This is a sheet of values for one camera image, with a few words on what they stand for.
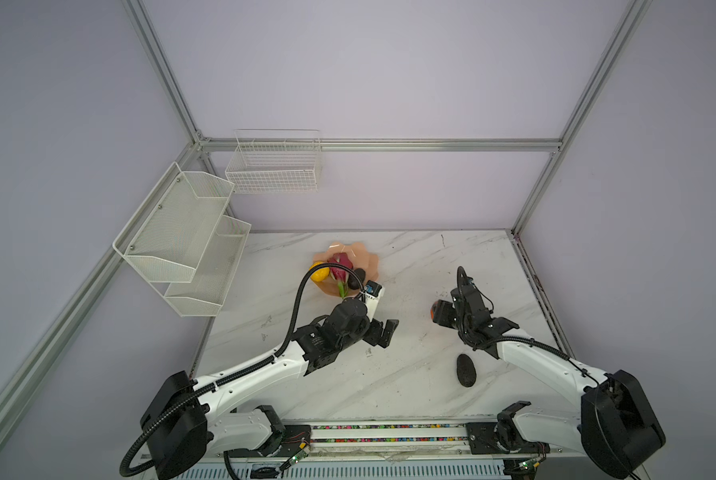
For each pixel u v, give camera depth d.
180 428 0.39
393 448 0.73
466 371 0.82
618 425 0.41
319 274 0.96
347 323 0.57
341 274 0.98
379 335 0.69
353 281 1.00
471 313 0.66
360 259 1.08
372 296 0.66
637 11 0.68
